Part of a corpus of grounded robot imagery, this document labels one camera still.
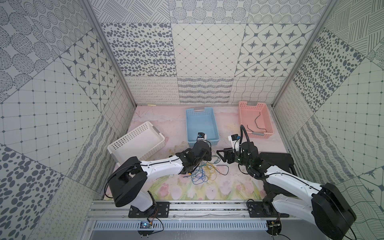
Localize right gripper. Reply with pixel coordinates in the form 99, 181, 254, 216
216, 147, 252, 168

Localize yellow cable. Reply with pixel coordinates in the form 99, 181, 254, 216
200, 161, 224, 182

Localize blue cable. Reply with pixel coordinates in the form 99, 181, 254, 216
190, 166, 211, 186

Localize black cable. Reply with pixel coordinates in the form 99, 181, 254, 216
245, 111, 268, 134

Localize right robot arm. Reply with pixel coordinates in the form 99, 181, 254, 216
217, 141, 357, 240

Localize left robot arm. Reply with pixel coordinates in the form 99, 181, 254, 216
107, 140, 212, 217

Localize blue perforated basket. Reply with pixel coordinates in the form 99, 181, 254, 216
186, 107, 220, 147

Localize pink perforated basket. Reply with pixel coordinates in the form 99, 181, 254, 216
239, 101, 274, 139

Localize white perforated basket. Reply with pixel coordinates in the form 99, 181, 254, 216
108, 121, 165, 166

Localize right circuit board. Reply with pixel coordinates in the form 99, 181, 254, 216
267, 220, 282, 237

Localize circuit board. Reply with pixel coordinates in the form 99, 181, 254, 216
267, 220, 282, 237
140, 221, 152, 229

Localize left circuit board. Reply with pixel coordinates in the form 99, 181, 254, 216
140, 221, 152, 229

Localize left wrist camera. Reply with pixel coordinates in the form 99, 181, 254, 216
197, 132, 207, 142

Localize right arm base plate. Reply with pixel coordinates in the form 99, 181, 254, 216
246, 200, 290, 219

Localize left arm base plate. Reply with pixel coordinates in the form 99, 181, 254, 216
129, 202, 170, 219

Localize aluminium rail frame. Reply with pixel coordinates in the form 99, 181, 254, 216
85, 199, 301, 221

